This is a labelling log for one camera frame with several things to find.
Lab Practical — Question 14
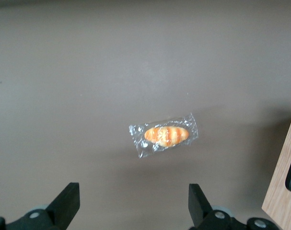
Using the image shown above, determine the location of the wooden drawer with black handle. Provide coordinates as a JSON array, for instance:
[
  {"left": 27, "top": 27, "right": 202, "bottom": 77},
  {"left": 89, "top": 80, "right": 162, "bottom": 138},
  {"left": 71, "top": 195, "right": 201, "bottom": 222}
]
[{"left": 262, "top": 101, "right": 291, "bottom": 230}]

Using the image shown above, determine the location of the wrapped bread roll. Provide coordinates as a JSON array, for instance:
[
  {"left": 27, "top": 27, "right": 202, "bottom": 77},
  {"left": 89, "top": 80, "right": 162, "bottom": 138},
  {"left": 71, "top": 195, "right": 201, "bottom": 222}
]
[{"left": 128, "top": 112, "right": 199, "bottom": 159}]

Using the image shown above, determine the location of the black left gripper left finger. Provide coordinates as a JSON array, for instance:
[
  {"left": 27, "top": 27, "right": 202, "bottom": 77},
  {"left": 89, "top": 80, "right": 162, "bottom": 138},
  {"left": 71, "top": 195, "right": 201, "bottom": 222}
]
[{"left": 8, "top": 182, "right": 81, "bottom": 230}]

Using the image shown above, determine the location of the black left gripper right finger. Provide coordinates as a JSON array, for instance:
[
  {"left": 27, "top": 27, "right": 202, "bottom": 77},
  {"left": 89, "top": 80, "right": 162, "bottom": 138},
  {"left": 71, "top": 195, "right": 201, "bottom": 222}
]
[{"left": 188, "top": 184, "right": 247, "bottom": 230}]

